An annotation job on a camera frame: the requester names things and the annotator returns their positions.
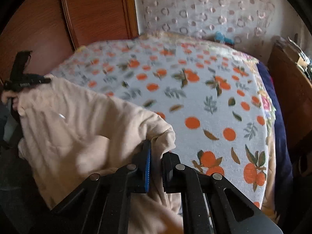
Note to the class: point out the beige printed T-shirt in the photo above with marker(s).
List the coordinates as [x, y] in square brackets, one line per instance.
[85, 131]

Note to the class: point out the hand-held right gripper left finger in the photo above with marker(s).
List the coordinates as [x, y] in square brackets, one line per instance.
[147, 170]

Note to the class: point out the orange print white sheet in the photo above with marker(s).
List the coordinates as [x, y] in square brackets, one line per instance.
[195, 102]

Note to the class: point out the brown wooden wardrobe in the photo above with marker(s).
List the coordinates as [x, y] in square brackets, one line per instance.
[85, 12]

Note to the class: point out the floral quilt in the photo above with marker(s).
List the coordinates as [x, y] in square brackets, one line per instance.
[267, 104]

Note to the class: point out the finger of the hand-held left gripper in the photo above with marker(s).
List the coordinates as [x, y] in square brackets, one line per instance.
[36, 80]

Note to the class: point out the pile of papers and bags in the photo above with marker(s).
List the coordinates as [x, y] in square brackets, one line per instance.
[295, 51]

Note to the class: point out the person's left hand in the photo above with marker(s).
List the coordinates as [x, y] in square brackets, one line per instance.
[6, 96]

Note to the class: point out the long wooden cabinet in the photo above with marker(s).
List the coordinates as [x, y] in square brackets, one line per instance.
[292, 90]

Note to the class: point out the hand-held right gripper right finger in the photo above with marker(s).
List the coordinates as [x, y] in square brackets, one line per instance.
[168, 173]

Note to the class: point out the circle pattern sheer curtain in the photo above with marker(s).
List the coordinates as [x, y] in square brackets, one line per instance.
[195, 9]

